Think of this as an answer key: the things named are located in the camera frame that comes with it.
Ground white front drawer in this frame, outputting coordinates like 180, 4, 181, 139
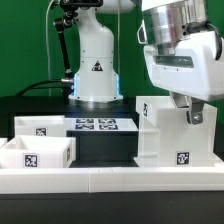
0, 135, 76, 169

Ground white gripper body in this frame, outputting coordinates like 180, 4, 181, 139
144, 31, 224, 102

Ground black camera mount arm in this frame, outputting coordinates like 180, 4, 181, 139
53, 0, 103, 84

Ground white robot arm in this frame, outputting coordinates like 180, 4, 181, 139
71, 0, 224, 124

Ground white rear drawer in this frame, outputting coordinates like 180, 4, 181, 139
14, 115, 66, 137

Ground white drawer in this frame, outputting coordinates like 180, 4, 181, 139
14, 115, 66, 137
0, 135, 76, 169

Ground white workspace border wall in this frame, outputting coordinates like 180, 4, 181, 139
0, 165, 224, 194

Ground white marker plate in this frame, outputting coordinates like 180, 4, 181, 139
65, 118, 138, 132

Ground white drawer cabinet box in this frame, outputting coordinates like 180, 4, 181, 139
134, 96, 221, 167

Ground white cable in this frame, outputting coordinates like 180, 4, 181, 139
45, 0, 56, 81

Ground black cable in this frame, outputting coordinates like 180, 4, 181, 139
15, 79, 75, 97

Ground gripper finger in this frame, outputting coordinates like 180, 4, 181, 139
170, 91, 188, 108
187, 97, 205, 125

